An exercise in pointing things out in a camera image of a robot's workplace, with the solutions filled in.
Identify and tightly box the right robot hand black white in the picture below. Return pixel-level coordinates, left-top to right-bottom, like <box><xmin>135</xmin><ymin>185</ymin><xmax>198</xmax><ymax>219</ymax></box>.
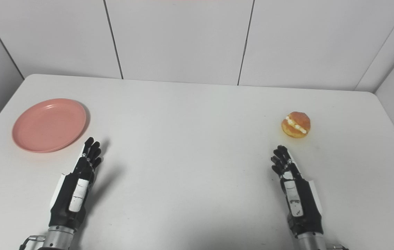
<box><xmin>270</xmin><ymin>145</ymin><xmax>324</xmax><ymax>238</ymax></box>

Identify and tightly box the pink round plate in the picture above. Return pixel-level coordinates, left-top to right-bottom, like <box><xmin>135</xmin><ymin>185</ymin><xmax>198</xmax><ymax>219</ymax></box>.
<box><xmin>12</xmin><ymin>98</ymin><xmax>87</xmax><ymax>153</ymax></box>

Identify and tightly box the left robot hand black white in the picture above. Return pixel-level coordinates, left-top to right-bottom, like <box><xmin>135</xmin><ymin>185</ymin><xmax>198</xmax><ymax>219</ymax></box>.
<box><xmin>49</xmin><ymin>137</ymin><xmax>103</xmax><ymax>231</ymax></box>

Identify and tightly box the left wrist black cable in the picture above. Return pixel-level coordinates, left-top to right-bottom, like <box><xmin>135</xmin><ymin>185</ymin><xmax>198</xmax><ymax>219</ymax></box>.
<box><xmin>19</xmin><ymin>235</ymin><xmax>45</xmax><ymax>250</ymax></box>

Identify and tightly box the cream puff pastry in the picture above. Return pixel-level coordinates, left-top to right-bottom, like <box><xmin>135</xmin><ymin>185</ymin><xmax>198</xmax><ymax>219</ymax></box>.
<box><xmin>281</xmin><ymin>111</ymin><xmax>311</xmax><ymax>139</ymax></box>

